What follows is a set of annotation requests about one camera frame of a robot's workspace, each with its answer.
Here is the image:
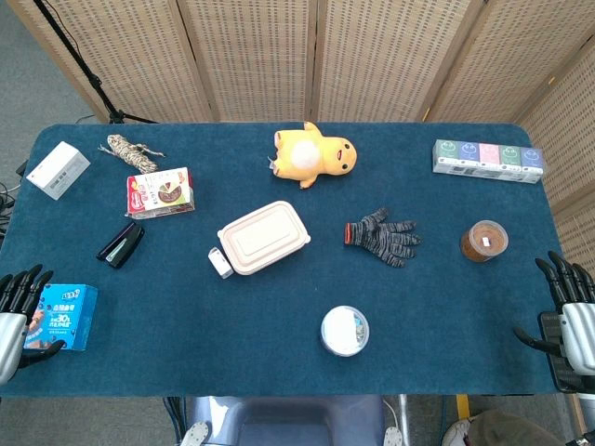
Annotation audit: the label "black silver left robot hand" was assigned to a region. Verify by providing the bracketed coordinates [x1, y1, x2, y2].
[0, 263, 67, 387]

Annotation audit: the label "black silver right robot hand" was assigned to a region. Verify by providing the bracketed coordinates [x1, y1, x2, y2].
[512, 250, 595, 380]

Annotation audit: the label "black and white knit glove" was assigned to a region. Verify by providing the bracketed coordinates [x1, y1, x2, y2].
[344, 207, 422, 269]

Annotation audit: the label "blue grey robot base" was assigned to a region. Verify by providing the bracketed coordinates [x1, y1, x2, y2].
[184, 394, 387, 446]

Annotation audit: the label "clear plastic container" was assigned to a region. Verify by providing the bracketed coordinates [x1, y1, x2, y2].
[459, 219, 509, 264]

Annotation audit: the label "round white plastic container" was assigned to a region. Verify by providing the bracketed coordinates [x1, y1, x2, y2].
[319, 305, 371, 358]

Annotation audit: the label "beige lidded lunch container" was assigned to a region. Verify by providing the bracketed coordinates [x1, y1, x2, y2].
[217, 200, 311, 277]

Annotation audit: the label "black smartphone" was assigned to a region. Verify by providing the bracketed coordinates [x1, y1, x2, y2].
[537, 310, 585, 394]

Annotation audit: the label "blue snack box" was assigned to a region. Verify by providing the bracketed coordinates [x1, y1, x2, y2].
[23, 283, 99, 352]

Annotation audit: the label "olive brown cloth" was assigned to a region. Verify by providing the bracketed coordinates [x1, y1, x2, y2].
[466, 410, 557, 446]

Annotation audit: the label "black stapler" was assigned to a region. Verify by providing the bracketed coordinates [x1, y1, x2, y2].
[96, 221, 146, 269]

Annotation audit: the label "white shoe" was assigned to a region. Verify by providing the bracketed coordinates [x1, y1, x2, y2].
[440, 416, 476, 446]

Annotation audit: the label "white cardboard box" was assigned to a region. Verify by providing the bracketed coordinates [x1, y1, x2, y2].
[25, 140, 92, 202]

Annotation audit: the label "multicolour tissue pack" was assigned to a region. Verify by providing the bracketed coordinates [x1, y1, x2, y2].
[431, 138, 545, 186]

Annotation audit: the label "metal pole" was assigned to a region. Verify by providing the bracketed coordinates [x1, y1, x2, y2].
[397, 394, 412, 446]

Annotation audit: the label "red and white snack carton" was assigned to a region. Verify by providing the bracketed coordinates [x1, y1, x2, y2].
[124, 166, 196, 220]

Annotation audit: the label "small white box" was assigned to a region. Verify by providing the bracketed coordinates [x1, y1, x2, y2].
[207, 246, 235, 280]

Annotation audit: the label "dark blue table cloth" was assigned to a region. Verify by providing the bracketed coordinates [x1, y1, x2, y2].
[0, 121, 586, 399]

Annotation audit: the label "black tripod stand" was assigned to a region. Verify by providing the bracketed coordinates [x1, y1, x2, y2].
[32, 0, 159, 125]

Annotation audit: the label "yellow plush duck toy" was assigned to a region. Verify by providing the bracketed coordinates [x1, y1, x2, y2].
[268, 121, 359, 190]

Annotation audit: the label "woven wooden folding screen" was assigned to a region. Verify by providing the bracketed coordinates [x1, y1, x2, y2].
[7, 0, 595, 298]

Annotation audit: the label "black floor cables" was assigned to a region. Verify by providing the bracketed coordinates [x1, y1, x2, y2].
[0, 159, 30, 247]

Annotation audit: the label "bundle of twisted rope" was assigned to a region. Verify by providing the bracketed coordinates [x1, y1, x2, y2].
[98, 134, 166, 175]

